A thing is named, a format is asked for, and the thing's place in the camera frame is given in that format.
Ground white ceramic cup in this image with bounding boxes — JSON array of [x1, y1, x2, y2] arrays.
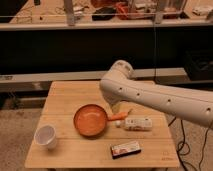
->
[[34, 125, 57, 150]]

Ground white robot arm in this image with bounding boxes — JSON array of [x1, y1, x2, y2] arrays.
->
[[99, 60, 213, 130]]

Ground orange ceramic bowl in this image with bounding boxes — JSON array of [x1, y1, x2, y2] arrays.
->
[[73, 104, 108, 137]]

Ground orange toy carrot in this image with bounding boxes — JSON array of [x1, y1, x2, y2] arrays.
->
[[108, 109, 132, 121]]

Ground white plastic bottle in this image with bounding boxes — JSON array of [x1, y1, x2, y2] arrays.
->
[[115, 117, 153, 131]]

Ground small wooden table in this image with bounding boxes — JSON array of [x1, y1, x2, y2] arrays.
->
[[25, 81, 179, 169]]

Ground dark rectangular snack box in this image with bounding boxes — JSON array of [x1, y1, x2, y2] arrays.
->
[[110, 141, 141, 159]]

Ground black object on shelf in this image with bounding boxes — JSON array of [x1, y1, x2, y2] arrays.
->
[[92, 7, 116, 21]]

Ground orange tool on shelf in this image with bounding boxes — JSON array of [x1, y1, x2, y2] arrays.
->
[[115, 2, 131, 20]]

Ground black power cables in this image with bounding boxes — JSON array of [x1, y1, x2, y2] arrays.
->
[[167, 114, 213, 171]]

